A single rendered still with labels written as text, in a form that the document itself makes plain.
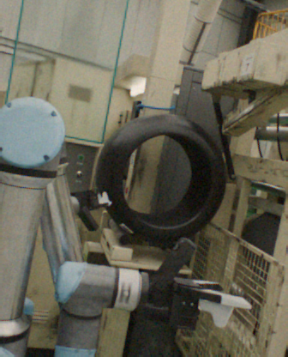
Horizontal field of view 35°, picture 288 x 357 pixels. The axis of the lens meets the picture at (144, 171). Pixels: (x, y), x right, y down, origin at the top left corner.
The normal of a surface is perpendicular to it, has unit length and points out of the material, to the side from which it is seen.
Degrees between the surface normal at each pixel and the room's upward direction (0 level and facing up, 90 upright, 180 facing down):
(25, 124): 83
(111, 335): 90
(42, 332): 90
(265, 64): 90
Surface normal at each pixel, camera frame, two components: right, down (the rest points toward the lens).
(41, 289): 0.20, 0.07
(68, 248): 0.48, 0.02
